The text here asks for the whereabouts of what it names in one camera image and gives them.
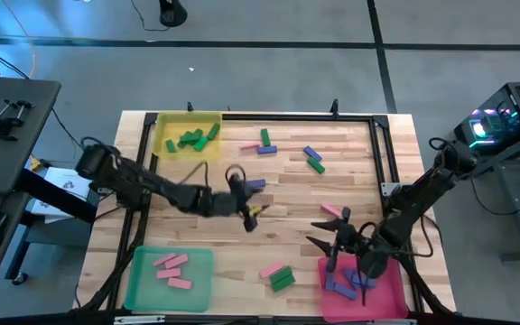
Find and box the teal green plastic bin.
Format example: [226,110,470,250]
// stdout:
[123,246,215,313]

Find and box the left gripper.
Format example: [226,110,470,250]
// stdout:
[198,174,272,234]

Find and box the orange cord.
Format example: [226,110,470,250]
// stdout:
[0,0,38,80]

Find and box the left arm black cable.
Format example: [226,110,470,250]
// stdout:
[176,161,248,193]

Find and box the white metal bracket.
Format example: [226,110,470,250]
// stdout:
[379,181,402,199]

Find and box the yellow plastic bin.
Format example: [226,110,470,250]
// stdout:
[152,110,223,163]

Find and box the black support beam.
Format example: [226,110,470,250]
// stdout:
[14,167,99,225]

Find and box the black desk leg caster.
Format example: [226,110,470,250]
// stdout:
[5,225,32,286]

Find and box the silver metal plate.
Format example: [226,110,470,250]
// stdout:
[113,315,167,325]
[367,318,418,325]

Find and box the black desk clamp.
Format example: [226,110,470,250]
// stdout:
[0,98,35,142]

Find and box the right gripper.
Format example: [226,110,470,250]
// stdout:
[305,207,377,273]

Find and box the white paper sheet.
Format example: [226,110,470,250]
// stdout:
[29,165,95,223]

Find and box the pink plastic bin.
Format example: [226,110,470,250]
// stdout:
[317,255,409,323]

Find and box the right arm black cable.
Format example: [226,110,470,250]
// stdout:
[415,215,436,259]

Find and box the black side desk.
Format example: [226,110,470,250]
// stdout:
[0,76,62,195]

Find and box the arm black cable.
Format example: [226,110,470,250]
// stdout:
[176,161,248,193]
[415,215,436,259]

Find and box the black round stand base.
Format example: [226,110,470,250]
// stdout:
[158,0,189,29]

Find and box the black aluminium table frame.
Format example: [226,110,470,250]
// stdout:
[72,111,458,317]

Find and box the black stand cable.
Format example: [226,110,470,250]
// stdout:
[128,0,162,33]

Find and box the black floor cable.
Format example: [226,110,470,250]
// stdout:
[469,178,520,218]
[0,38,85,150]

